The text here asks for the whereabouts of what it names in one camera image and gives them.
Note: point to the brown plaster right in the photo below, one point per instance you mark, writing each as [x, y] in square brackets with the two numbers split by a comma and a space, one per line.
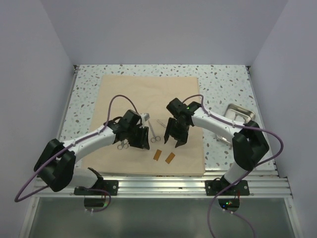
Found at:
[170, 158]

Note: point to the steel scissors far left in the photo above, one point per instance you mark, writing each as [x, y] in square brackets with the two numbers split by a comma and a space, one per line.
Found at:
[121, 146]

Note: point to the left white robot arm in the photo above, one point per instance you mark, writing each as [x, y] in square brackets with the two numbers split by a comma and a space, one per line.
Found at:
[56, 165]

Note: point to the steel scissors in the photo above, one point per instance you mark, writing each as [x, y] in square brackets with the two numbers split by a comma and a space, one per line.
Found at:
[121, 146]
[154, 137]

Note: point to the brown plaster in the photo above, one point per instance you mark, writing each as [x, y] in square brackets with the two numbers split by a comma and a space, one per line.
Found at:
[157, 155]
[170, 158]

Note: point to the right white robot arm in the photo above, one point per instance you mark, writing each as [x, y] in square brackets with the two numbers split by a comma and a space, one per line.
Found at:
[248, 142]

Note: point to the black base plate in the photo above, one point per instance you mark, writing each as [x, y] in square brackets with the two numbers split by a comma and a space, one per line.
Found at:
[222, 187]
[105, 187]

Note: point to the steel scissors centre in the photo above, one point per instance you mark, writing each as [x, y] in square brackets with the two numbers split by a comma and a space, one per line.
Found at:
[154, 137]

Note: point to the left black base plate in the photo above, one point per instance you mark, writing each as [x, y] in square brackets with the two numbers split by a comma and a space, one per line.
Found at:
[105, 187]

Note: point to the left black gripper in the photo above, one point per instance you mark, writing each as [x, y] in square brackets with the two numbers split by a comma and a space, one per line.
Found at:
[142, 142]

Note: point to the brown plaster left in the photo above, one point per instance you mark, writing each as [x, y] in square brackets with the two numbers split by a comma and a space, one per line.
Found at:
[157, 155]

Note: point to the stainless steel tray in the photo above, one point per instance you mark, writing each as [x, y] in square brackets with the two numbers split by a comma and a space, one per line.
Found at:
[238, 113]

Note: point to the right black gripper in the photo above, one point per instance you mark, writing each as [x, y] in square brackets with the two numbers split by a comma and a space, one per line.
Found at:
[182, 138]

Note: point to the beige cloth drape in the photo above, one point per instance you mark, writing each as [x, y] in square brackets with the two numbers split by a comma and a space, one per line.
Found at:
[151, 95]

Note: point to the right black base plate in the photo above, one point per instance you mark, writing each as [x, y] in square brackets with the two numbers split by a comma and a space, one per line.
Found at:
[222, 187]

